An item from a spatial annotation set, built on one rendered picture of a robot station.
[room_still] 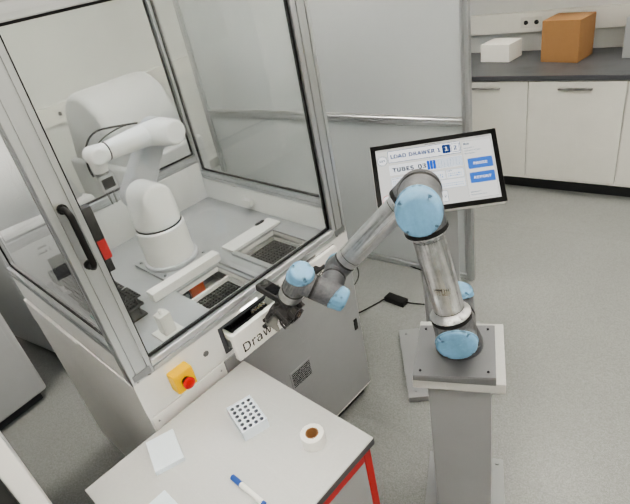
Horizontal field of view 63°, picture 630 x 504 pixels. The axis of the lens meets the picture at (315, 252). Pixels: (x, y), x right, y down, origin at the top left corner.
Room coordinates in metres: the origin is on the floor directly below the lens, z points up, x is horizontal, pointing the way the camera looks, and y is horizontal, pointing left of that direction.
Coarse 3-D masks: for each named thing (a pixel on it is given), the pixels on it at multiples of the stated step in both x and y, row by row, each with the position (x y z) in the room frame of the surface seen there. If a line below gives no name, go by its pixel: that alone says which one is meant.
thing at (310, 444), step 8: (312, 424) 1.03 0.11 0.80; (304, 432) 1.01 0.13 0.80; (312, 432) 1.01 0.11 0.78; (320, 432) 0.99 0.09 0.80; (304, 440) 0.98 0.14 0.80; (312, 440) 0.97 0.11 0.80; (320, 440) 0.97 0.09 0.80; (304, 448) 0.98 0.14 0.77; (312, 448) 0.96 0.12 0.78; (320, 448) 0.97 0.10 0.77
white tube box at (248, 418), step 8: (240, 400) 1.18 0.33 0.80; (248, 400) 1.19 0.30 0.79; (232, 408) 1.16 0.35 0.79; (240, 408) 1.15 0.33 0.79; (248, 408) 1.14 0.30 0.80; (256, 408) 1.14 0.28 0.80; (232, 416) 1.12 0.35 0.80; (240, 416) 1.12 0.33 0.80; (248, 416) 1.11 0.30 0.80; (256, 416) 1.11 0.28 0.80; (264, 416) 1.10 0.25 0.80; (240, 424) 1.09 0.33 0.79; (248, 424) 1.08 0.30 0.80; (256, 424) 1.07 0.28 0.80; (264, 424) 1.08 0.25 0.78; (240, 432) 1.07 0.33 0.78; (248, 432) 1.06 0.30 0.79; (256, 432) 1.07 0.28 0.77
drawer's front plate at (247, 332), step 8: (264, 312) 1.44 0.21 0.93; (256, 320) 1.41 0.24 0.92; (240, 328) 1.37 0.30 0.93; (248, 328) 1.38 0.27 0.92; (256, 328) 1.40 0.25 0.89; (272, 328) 1.44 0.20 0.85; (280, 328) 1.47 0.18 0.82; (232, 336) 1.34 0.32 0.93; (240, 336) 1.36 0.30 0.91; (248, 336) 1.38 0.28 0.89; (256, 336) 1.40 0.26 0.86; (264, 336) 1.42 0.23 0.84; (232, 344) 1.34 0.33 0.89; (240, 344) 1.35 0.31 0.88; (248, 344) 1.37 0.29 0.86; (256, 344) 1.39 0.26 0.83; (240, 352) 1.34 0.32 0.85; (248, 352) 1.36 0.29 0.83; (240, 360) 1.34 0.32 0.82
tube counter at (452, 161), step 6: (456, 156) 1.95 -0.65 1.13; (420, 162) 1.97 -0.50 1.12; (426, 162) 1.97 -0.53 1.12; (432, 162) 1.96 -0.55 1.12; (438, 162) 1.95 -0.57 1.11; (444, 162) 1.95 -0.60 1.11; (450, 162) 1.94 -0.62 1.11; (456, 162) 1.94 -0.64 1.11; (462, 162) 1.93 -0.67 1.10; (420, 168) 1.96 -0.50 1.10; (426, 168) 1.95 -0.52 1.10; (432, 168) 1.94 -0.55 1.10; (438, 168) 1.94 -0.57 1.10
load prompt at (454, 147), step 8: (440, 144) 2.00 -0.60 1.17; (448, 144) 1.99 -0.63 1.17; (456, 144) 1.98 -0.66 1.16; (392, 152) 2.03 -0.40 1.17; (400, 152) 2.02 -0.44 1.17; (408, 152) 2.01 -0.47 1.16; (416, 152) 2.00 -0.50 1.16; (424, 152) 1.99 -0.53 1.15; (432, 152) 1.99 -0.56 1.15; (440, 152) 1.98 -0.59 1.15; (448, 152) 1.97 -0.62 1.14; (456, 152) 1.96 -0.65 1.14; (392, 160) 2.00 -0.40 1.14; (400, 160) 2.00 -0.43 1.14; (408, 160) 1.99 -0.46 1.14
